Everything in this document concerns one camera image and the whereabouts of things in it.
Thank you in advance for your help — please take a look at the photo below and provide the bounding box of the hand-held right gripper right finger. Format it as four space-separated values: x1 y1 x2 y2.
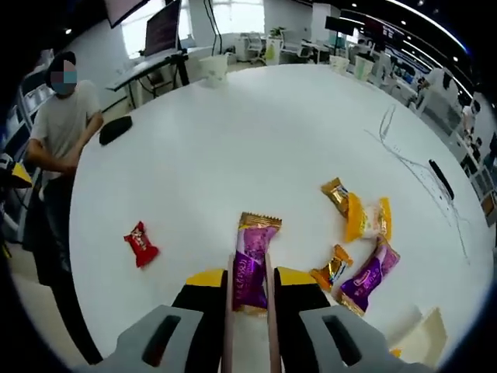
273 266 430 373

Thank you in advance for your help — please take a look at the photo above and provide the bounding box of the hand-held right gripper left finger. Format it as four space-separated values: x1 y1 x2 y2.
73 267 229 373

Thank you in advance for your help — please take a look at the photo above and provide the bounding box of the gold food packet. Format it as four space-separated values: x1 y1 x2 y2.
309 244 355 294
320 177 353 218

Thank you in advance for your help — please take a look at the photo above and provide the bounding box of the purple food packet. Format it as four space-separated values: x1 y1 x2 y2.
231 211 283 316
339 234 401 317

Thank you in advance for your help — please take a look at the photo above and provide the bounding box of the small red food candy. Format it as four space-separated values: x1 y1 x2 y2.
123 221 161 269

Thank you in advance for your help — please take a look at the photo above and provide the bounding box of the cream hexagonal container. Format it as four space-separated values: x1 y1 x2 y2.
386 305 448 368

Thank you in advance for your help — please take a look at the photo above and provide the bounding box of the white storage shelf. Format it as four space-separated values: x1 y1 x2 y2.
13 71 54 129

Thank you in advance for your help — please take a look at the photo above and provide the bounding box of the black oval pouch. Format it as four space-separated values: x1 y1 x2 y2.
98 116 134 146

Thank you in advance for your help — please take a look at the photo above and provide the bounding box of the small side desk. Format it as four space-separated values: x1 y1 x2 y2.
105 48 191 110

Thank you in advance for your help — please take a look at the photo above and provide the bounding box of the large display screen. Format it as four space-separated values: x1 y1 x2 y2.
104 0 151 29

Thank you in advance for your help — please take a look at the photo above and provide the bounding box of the black slim device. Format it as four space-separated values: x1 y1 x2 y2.
428 158 455 200

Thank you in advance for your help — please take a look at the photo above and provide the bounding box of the dark computer monitor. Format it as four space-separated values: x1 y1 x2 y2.
144 0 182 58

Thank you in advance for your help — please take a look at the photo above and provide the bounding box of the patterned white paper cup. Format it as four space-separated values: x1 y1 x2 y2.
198 55 229 89

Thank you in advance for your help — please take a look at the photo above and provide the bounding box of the tall lidded drink cup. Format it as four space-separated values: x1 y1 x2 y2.
353 54 374 82

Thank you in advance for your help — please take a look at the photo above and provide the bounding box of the plain white cup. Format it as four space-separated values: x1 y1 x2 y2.
329 54 349 73

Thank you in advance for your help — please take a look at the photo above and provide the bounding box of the black monitor on tripod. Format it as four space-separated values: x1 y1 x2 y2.
325 16 356 35

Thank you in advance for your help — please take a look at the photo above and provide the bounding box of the red wall screen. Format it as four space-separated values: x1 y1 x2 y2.
363 17 405 40

